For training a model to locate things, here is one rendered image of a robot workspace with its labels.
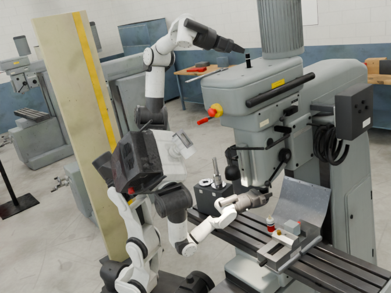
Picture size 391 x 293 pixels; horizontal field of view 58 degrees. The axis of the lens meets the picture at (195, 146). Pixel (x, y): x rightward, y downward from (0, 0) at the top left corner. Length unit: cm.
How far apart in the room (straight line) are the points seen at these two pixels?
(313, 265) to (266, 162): 54
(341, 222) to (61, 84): 222
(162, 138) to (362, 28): 480
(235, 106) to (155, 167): 43
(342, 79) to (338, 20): 415
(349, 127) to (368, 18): 441
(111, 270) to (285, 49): 167
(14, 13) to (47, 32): 751
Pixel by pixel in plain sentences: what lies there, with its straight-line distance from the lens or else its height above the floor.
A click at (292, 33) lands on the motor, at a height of 199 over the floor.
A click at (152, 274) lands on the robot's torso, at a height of 75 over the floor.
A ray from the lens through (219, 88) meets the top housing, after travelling 150.
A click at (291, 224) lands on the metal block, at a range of 187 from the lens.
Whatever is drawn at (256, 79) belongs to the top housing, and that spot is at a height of 187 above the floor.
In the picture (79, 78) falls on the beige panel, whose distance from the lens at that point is 305.
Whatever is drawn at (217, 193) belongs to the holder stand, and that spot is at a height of 114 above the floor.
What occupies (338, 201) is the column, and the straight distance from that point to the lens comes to 218.
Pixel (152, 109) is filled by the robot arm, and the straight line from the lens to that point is 170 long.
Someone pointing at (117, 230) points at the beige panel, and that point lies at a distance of 352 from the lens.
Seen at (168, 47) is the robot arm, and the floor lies 204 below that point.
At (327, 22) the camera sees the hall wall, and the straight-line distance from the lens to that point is 633.
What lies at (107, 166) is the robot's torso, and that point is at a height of 152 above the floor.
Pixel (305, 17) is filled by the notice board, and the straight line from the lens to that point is 654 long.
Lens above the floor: 220
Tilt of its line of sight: 22 degrees down
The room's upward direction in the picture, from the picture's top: 11 degrees counter-clockwise
